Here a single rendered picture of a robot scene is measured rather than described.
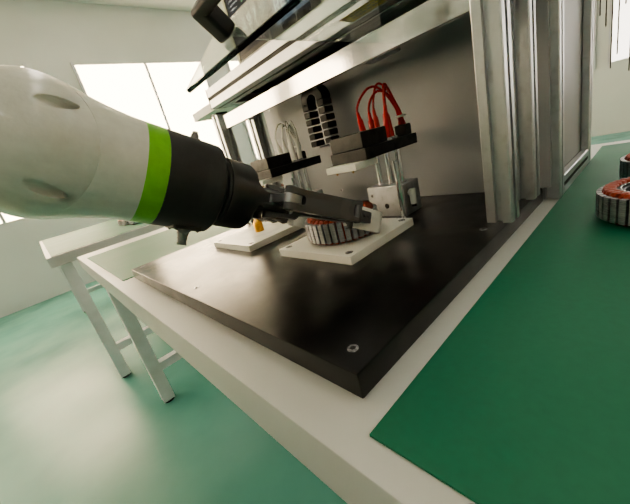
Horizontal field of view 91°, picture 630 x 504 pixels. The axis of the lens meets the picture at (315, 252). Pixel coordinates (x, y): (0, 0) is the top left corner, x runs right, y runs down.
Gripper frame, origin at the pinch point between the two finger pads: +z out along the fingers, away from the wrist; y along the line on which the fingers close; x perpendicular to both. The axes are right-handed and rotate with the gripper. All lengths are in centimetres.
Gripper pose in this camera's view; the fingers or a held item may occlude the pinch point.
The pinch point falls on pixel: (339, 220)
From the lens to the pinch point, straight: 47.8
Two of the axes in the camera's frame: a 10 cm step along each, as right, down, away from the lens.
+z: 7.3, 0.9, 6.7
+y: 6.7, 0.7, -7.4
